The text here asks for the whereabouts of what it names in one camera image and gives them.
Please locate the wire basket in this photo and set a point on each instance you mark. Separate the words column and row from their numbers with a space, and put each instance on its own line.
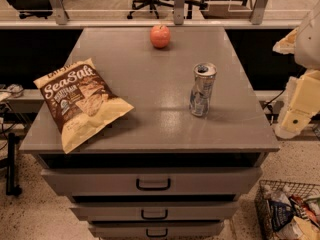
column 269, row 189

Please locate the black office chair centre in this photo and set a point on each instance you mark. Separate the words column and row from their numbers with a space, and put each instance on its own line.
column 150, row 4

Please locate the blue snack bag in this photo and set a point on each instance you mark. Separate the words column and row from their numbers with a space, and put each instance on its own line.
column 281, row 212

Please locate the grey drawer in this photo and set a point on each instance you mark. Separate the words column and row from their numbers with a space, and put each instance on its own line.
column 155, row 211
column 154, row 230
column 151, row 181

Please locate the top grey drawer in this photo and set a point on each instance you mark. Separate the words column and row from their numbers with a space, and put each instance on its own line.
column 151, row 181

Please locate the red snack bag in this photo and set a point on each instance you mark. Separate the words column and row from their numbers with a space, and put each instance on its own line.
column 302, row 210

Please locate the black metal stand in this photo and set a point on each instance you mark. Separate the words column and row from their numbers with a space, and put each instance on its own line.
column 12, row 189

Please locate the yellow snack bag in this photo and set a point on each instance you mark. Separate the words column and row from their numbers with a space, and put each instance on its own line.
column 304, row 230

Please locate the silver redbull can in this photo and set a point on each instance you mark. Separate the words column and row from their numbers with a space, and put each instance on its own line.
column 200, row 96

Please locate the metal railing frame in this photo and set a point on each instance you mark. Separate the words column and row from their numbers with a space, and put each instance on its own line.
column 104, row 13

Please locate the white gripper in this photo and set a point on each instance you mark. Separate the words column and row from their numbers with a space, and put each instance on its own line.
column 309, row 45

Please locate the red apple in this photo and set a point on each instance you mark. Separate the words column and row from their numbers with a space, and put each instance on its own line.
column 160, row 36

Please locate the sea salt chips bag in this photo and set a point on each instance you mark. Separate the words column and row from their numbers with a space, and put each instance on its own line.
column 80, row 102

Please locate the bottom grey drawer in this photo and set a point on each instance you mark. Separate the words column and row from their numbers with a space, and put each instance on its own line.
column 154, row 230

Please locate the grey drawer cabinet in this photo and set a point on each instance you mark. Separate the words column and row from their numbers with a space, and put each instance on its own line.
column 160, row 131

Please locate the middle grey drawer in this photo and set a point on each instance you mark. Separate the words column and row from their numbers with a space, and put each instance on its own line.
column 155, row 211

